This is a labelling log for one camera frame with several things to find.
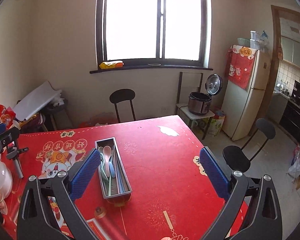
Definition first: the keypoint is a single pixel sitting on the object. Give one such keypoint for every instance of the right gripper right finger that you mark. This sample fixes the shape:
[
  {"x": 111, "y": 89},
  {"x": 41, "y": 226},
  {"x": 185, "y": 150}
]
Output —
[{"x": 263, "y": 219}]

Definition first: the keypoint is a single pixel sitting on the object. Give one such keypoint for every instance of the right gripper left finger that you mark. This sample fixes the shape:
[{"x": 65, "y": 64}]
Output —
[{"x": 36, "y": 219}]

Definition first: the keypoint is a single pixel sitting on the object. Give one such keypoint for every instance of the green chopstick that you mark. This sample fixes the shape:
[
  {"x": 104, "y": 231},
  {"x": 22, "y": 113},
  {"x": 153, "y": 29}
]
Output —
[{"x": 109, "y": 186}]

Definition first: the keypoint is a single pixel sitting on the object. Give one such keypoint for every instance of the blue spoon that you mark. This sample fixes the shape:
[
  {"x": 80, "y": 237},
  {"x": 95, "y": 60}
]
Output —
[{"x": 111, "y": 167}]

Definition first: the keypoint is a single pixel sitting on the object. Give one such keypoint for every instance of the blue chopstick long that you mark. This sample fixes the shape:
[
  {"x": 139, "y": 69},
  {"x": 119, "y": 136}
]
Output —
[{"x": 118, "y": 174}]

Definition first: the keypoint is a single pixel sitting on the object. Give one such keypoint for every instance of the green spoon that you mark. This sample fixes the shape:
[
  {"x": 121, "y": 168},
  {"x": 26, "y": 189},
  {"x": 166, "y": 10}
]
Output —
[{"x": 102, "y": 165}]

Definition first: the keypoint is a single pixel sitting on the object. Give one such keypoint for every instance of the pink spoon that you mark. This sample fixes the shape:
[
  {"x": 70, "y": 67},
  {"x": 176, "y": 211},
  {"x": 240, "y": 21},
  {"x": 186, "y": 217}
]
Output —
[{"x": 107, "y": 156}]

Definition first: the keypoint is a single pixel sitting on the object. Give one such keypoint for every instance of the red snack bags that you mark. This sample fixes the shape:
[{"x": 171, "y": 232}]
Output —
[{"x": 7, "y": 116}]

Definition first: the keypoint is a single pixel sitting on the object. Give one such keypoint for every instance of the white kettle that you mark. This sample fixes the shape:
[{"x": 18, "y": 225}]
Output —
[{"x": 6, "y": 182}]

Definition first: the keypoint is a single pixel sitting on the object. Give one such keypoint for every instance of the white rolled paper sheet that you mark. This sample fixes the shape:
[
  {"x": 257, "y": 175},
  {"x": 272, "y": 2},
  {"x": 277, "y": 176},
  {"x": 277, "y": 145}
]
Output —
[{"x": 35, "y": 101}]

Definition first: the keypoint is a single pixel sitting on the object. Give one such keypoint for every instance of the steel utensil tray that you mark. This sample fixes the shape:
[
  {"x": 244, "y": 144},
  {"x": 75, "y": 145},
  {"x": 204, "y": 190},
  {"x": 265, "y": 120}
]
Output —
[{"x": 115, "y": 186}]

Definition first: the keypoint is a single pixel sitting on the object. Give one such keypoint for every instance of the red printed table mat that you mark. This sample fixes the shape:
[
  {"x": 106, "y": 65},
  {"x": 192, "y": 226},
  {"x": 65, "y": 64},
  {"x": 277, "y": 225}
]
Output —
[{"x": 171, "y": 196}]

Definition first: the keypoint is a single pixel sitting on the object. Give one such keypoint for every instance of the white refrigerator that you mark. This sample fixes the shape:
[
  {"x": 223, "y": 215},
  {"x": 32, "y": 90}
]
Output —
[{"x": 241, "y": 106}]

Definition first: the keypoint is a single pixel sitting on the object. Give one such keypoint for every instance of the yellow bag on sill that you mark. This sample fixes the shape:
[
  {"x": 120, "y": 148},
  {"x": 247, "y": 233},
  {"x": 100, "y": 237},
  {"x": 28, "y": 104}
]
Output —
[{"x": 111, "y": 64}]

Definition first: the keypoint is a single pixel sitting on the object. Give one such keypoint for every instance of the small white side table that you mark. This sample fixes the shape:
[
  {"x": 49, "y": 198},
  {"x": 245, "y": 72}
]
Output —
[{"x": 194, "y": 117}]

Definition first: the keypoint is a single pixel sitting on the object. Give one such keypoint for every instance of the red cloth on refrigerator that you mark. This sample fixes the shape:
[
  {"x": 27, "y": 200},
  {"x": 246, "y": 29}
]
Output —
[{"x": 239, "y": 65}]

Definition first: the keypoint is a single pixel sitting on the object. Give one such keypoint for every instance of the black framed window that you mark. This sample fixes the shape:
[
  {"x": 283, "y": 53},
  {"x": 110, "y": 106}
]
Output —
[{"x": 153, "y": 33}]

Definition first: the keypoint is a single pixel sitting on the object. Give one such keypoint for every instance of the black camera on tripod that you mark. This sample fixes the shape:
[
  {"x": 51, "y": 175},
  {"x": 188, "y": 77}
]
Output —
[{"x": 13, "y": 152}]

